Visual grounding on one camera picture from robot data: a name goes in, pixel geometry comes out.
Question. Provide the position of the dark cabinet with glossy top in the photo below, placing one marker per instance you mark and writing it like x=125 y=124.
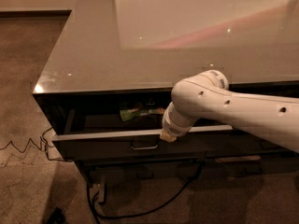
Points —
x=116 y=54

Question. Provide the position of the grey power strip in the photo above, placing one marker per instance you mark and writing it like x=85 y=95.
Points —
x=99 y=193

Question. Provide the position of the drawer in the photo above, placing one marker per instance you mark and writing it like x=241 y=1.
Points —
x=107 y=137
x=114 y=174
x=246 y=145

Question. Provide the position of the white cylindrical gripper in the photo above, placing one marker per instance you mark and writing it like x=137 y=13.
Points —
x=172 y=129

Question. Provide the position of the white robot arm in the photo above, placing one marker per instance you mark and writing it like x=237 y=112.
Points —
x=207 y=96

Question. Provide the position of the green snack bag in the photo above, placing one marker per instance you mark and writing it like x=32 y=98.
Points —
x=139 y=111

